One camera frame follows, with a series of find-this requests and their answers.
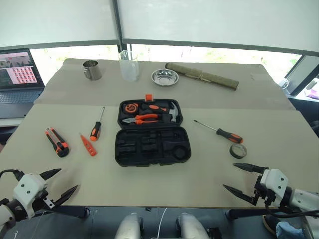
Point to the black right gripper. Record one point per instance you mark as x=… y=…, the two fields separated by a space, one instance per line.
x=261 y=193

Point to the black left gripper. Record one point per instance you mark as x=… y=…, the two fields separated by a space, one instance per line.
x=43 y=201

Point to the black electrical tape roll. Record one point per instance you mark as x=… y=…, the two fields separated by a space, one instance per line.
x=238 y=151

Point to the orange black utility knife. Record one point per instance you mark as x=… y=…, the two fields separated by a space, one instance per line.
x=57 y=143

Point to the black orange screwdriver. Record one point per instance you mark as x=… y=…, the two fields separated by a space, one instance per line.
x=95 y=130
x=229 y=135

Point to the orange voltage tester pen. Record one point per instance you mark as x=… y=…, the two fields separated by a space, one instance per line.
x=87 y=145

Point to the black tool case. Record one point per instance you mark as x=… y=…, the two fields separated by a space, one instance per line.
x=152 y=147

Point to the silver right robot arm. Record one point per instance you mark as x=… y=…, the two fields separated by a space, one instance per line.
x=301 y=198

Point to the person's blue jeans leg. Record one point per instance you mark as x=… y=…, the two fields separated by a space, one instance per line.
x=289 y=230

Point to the silver rounded robot leg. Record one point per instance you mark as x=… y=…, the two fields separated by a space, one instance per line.
x=129 y=226
x=192 y=226

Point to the small white cup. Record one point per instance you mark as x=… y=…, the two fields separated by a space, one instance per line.
x=284 y=83

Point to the orange black tape measure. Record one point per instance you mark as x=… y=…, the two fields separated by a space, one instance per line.
x=129 y=107

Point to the black laptop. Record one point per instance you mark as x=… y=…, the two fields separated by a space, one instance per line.
x=17 y=82

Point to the purple cloth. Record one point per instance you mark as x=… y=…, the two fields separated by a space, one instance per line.
x=314 y=94

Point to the claw hammer orange grip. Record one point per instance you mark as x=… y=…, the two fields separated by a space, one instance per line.
x=159 y=109

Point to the rolled bamboo mat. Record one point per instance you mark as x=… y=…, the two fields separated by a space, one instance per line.
x=202 y=76

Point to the steel mug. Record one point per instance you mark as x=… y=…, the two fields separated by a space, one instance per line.
x=92 y=71

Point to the steel bowl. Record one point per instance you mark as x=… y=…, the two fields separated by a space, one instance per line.
x=165 y=77

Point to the clear plastic measuring cup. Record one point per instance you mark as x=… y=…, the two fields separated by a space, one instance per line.
x=128 y=67

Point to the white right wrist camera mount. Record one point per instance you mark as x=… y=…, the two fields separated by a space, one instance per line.
x=274 y=181

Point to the black table frame bar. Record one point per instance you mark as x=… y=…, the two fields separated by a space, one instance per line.
x=246 y=213

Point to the dark window frame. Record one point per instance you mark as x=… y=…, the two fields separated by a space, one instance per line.
x=119 y=25

